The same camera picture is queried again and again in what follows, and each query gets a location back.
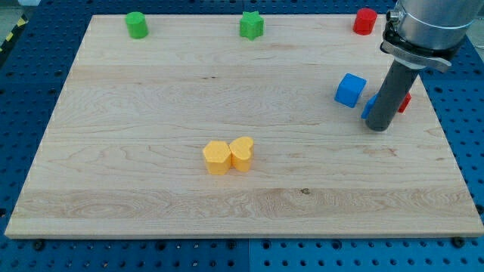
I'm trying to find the blue block behind rod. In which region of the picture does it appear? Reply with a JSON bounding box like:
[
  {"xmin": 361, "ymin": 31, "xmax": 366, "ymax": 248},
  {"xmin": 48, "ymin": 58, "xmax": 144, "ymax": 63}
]
[{"xmin": 361, "ymin": 94, "xmax": 378, "ymax": 119}]

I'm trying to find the green star block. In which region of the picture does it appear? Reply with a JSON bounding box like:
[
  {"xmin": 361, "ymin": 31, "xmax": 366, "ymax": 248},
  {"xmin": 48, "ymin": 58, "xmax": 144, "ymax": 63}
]
[{"xmin": 239, "ymin": 11, "xmax": 265, "ymax": 41}]

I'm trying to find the yellow heart block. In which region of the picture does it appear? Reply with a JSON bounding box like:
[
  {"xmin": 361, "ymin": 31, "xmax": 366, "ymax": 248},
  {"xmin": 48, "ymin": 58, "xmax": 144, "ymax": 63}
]
[{"xmin": 229, "ymin": 136, "xmax": 254, "ymax": 172}]

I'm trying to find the red cylinder block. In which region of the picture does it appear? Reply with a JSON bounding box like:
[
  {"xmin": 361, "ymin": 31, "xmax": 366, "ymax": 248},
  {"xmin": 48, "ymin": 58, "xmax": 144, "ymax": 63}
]
[{"xmin": 352, "ymin": 8, "xmax": 377, "ymax": 36}]

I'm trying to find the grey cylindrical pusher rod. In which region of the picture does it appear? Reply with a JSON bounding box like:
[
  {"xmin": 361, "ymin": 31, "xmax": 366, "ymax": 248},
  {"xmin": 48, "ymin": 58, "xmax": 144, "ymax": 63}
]
[{"xmin": 365, "ymin": 60, "xmax": 419, "ymax": 132}]

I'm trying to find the green cylinder block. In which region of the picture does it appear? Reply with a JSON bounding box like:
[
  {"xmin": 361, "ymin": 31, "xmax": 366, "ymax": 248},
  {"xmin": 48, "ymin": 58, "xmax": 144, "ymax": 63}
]
[{"xmin": 125, "ymin": 11, "xmax": 149, "ymax": 39}]

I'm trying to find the blue cube block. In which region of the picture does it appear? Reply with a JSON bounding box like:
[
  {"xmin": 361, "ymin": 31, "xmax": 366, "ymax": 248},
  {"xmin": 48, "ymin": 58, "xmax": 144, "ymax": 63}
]
[{"xmin": 334, "ymin": 73, "xmax": 367, "ymax": 108}]

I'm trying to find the light wooden board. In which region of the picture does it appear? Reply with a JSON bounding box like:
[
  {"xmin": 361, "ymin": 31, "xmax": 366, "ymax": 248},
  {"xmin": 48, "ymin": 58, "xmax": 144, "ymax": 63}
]
[{"xmin": 5, "ymin": 15, "xmax": 483, "ymax": 239}]

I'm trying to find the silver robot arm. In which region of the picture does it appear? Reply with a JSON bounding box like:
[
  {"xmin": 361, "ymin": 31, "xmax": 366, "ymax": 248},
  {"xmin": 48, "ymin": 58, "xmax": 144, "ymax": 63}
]
[{"xmin": 380, "ymin": 0, "xmax": 483, "ymax": 73}]

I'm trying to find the yellow hexagon block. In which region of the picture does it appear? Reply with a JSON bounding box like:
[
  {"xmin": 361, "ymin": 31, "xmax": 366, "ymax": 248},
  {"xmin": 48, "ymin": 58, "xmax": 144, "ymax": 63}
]
[{"xmin": 203, "ymin": 141, "xmax": 231, "ymax": 175}]

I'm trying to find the red block behind rod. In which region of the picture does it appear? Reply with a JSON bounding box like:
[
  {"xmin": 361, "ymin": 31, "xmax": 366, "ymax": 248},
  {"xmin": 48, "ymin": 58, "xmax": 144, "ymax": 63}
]
[{"xmin": 398, "ymin": 93, "xmax": 411, "ymax": 113}]

